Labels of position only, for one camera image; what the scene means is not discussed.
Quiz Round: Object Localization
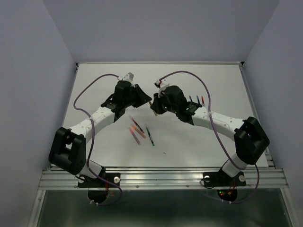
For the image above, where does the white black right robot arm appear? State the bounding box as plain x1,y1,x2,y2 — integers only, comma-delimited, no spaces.
151,86,270,184

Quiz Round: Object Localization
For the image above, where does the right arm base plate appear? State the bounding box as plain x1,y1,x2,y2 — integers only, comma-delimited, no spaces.
201,171,247,188

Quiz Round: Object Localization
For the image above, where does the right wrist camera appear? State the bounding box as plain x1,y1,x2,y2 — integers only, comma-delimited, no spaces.
155,79,170,98

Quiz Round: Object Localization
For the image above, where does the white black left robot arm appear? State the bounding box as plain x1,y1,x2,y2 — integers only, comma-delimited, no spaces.
48,81,151,186

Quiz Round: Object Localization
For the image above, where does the green pen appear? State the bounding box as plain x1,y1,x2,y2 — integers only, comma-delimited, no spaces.
145,124,155,147

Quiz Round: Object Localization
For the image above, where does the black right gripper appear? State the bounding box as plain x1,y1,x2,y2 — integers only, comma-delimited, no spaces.
150,90,178,115

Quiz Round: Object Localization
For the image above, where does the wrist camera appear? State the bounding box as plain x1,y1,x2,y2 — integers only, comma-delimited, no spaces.
155,79,170,98
118,72,134,84

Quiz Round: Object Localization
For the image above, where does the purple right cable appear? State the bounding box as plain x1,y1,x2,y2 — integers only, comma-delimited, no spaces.
158,70,259,205

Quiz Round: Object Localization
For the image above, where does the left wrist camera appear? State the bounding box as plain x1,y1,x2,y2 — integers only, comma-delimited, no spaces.
118,72,134,84

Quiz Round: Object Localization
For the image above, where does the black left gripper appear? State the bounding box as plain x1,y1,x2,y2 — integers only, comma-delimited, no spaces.
124,84,152,108

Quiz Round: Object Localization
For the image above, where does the aluminium rail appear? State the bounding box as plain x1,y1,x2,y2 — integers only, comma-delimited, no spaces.
38,167,289,191

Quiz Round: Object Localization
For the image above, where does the pink highlighter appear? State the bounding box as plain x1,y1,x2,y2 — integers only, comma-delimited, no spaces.
129,128,141,145

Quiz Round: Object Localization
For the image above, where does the dark red pen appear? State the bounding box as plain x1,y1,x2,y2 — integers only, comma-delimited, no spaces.
129,115,144,134

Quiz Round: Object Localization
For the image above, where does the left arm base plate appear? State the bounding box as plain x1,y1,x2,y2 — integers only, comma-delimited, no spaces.
77,172,121,188

